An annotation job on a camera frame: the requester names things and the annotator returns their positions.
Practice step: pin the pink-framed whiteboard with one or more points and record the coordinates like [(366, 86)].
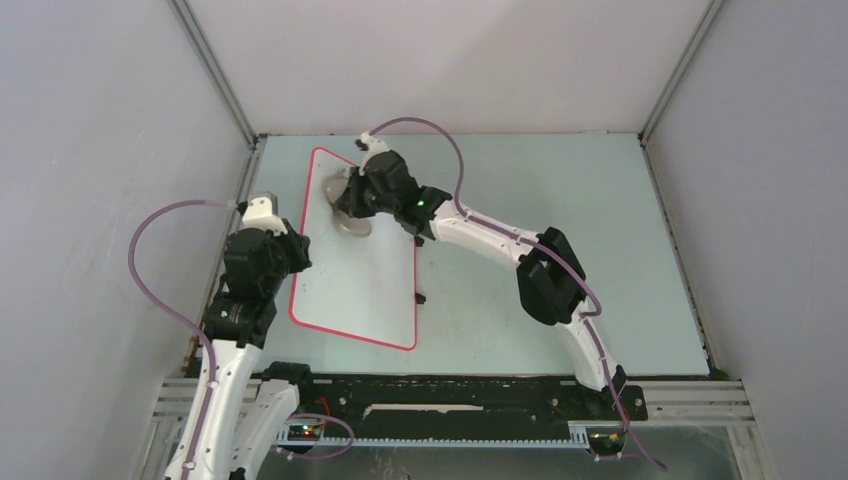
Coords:
[(357, 287)]

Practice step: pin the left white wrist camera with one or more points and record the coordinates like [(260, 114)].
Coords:
[(261, 212)]

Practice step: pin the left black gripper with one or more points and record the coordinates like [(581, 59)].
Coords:
[(298, 243)]

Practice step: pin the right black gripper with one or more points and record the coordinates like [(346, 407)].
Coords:
[(352, 202)]

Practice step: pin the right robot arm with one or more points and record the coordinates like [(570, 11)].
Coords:
[(552, 284)]

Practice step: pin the left corner aluminium post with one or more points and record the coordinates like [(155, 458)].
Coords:
[(208, 59)]

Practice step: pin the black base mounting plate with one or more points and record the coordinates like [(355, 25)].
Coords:
[(487, 409)]

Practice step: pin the corner aluminium post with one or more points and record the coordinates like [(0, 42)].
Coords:
[(208, 59), (701, 32)]

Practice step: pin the aluminium frame rail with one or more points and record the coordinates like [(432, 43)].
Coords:
[(669, 404)]

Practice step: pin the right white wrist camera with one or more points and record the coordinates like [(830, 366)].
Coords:
[(370, 145)]

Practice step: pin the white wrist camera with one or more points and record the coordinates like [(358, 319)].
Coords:
[(370, 145), (261, 212)]

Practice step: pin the right corner aluminium post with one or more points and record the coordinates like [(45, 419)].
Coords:
[(701, 32)]

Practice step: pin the grey mesh sponge eraser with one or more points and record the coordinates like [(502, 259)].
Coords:
[(351, 228)]

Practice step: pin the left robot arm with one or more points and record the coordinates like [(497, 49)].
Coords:
[(219, 442)]

